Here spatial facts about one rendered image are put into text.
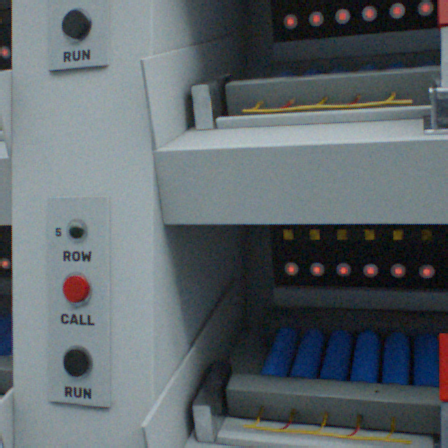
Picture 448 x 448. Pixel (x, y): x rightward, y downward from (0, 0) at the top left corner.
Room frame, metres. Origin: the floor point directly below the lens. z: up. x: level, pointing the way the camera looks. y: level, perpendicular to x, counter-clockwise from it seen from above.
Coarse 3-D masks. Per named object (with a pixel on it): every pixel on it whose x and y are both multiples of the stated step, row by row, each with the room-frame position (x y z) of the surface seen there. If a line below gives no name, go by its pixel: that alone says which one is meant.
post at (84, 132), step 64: (128, 0) 0.35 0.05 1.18; (192, 0) 0.41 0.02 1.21; (128, 64) 0.35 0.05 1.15; (64, 128) 0.36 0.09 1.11; (128, 128) 0.35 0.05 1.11; (64, 192) 0.36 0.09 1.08; (128, 192) 0.35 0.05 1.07; (128, 256) 0.35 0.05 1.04; (192, 256) 0.41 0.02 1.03; (128, 320) 0.35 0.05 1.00; (192, 320) 0.41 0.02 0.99; (128, 384) 0.35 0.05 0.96
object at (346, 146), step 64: (320, 0) 0.48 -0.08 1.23; (384, 0) 0.46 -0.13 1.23; (192, 64) 0.40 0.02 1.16; (320, 64) 0.47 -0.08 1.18; (384, 64) 0.45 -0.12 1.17; (192, 128) 0.40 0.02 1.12; (256, 128) 0.37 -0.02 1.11; (320, 128) 0.35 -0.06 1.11; (384, 128) 0.33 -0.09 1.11; (192, 192) 0.35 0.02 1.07; (256, 192) 0.34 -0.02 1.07; (320, 192) 0.33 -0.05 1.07; (384, 192) 0.32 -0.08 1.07
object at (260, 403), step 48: (288, 240) 0.48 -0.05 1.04; (336, 240) 0.47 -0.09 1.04; (384, 240) 0.46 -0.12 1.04; (432, 240) 0.45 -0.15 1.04; (288, 288) 0.49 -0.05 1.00; (336, 288) 0.48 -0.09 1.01; (384, 288) 0.47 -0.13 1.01; (432, 288) 0.46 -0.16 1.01; (240, 336) 0.50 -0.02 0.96; (288, 336) 0.46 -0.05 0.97; (336, 336) 0.45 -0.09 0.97; (384, 336) 0.45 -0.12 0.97; (432, 336) 0.44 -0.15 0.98; (192, 384) 0.40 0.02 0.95; (240, 384) 0.40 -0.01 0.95; (288, 384) 0.39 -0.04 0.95; (336, 384) 0.39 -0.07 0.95; (384, 384) 0.38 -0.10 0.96; (432, 384) 0.38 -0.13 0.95; (144, 432) 0.33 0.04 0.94; (192, 432) 0.40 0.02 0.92; (240, 432) 0.39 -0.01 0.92; (288, 432) 0.37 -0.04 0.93; (336, 432) 0.38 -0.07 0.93; (384, 432) 0.38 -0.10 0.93; (432, 432) 0.37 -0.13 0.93
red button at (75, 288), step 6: (72, 276) 0.36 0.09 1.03; (78, 276) 0.35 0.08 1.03; (66, 282) 0.35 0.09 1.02; (72, 282) 0.35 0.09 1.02; (78, 282) 0.35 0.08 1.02; (84, 282) 0.35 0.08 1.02; (66, 288) 0.35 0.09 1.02; (72, 288) 0.35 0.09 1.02; (78, 288) 0.35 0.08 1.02; (84, 288) 0.35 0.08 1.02; (66, 294) 0.35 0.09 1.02; (72, 294) 0.35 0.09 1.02; (78, 294) 0.35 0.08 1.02; (84, 294) 0.35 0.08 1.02; (72, 300) 0.35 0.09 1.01; (78, 300) 0.35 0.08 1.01
